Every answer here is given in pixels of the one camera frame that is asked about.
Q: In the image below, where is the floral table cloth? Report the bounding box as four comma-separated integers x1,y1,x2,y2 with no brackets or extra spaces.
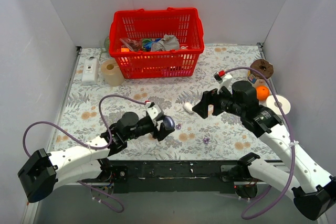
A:
50,44,277,161

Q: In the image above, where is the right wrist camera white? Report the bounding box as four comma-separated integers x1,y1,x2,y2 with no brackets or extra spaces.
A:
214,70,233,94

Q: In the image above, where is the crumpled grey bag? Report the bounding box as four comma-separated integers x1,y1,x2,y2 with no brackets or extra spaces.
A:
151,34,180,52

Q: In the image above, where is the brown lidded jar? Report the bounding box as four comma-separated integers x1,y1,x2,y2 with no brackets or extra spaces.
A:
247,59,274,88

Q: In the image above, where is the orange fruit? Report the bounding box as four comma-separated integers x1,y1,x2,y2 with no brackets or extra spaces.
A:
256,86,270,102

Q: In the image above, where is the purple cable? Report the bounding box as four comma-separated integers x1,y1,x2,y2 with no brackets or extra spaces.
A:
22,94,152,213
224,67,300,220

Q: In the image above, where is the beige tape roll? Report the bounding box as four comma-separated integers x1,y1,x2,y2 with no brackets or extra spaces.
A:
101,59,124,87

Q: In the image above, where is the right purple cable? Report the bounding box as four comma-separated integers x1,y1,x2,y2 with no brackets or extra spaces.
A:
224,67,300,220

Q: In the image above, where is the red plastic shopping basket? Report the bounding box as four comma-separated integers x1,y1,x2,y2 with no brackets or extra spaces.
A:
109,7,205,79

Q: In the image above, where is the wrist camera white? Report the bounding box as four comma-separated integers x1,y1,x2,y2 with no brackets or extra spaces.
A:
144,101,164,122
214,70,233,94

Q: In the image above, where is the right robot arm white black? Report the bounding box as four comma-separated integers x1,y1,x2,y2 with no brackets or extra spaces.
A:
192,81,335,220

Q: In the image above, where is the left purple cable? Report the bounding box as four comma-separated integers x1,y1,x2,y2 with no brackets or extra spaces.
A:
22,94,152,213

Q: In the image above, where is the white toilet paper roll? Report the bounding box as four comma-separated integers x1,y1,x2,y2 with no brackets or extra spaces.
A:
265,94,291,116

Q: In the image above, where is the purple earbud charging case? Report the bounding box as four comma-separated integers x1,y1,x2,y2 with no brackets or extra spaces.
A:
163,115,175,129

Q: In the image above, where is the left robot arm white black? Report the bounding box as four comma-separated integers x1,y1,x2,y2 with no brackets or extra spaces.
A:
18,112,175,203

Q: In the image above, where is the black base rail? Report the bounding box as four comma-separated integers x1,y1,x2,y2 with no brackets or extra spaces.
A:
81,159,263,193

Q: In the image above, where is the white earbud charging case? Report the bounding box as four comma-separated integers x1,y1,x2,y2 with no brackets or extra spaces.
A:
183,102,194,114

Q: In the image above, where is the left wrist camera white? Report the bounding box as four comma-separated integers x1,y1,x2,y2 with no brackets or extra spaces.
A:
144,101,164,122

